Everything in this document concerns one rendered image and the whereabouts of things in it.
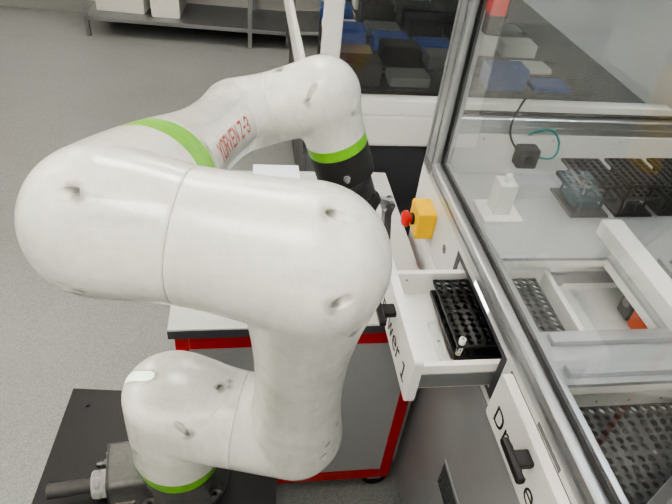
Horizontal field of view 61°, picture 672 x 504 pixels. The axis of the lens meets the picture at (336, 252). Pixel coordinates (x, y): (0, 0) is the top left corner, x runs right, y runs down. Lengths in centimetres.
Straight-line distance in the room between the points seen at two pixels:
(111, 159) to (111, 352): 183
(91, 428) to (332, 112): 64
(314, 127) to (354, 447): 106
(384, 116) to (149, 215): 140
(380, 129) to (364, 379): 76
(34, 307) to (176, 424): 177
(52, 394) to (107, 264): 177
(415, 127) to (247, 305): 143
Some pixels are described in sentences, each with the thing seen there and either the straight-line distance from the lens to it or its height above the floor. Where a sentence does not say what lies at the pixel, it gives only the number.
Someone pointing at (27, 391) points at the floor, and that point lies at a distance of 222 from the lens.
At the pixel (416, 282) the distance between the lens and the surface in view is 121.
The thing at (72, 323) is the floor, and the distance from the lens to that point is 239.
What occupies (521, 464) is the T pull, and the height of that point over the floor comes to 91.
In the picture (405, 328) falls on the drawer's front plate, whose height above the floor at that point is 93.
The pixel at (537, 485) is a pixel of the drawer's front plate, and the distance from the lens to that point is 96.
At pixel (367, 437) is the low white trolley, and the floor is 30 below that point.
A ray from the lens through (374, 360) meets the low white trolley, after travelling 137.
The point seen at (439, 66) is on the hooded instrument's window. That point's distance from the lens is 176.
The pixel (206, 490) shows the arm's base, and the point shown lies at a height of 84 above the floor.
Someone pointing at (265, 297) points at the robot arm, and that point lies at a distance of 40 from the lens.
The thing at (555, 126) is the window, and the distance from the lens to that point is 93.
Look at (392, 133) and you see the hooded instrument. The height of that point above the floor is 85.
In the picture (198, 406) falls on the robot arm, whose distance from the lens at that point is 76.
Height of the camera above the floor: 166
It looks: 39 degrees down
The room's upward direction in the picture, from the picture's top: 7 degrees clockwise
